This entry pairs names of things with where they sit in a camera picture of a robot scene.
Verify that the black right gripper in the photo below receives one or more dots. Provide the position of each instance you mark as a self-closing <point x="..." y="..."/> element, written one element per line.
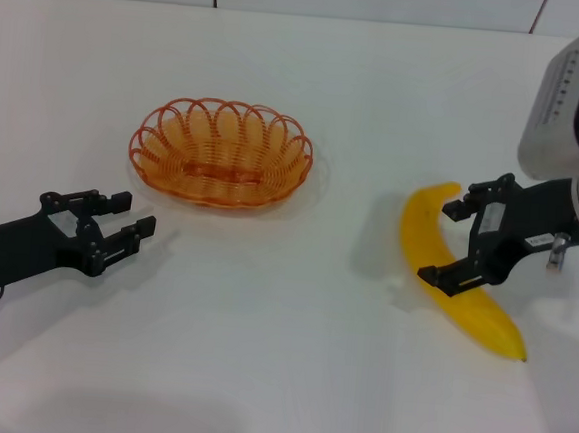
<point x="524" y="225"/>

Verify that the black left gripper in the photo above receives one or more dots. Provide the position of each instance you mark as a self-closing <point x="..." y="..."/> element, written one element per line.
<point x="26" y="246"/>

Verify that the yellow banana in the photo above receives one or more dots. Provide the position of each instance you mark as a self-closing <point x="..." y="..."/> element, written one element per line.
<point x="418" y="232"/>

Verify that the orange woven plastic basket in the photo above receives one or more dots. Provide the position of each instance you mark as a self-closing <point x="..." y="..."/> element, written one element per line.
<point x="222" y="176"/>

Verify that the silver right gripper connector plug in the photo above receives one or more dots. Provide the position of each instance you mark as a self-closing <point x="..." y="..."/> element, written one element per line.
<point x="557" y="252"/>

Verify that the grey black wrist camera box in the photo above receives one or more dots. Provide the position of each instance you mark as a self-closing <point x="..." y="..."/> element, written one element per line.
<point x="558" y="117"/>

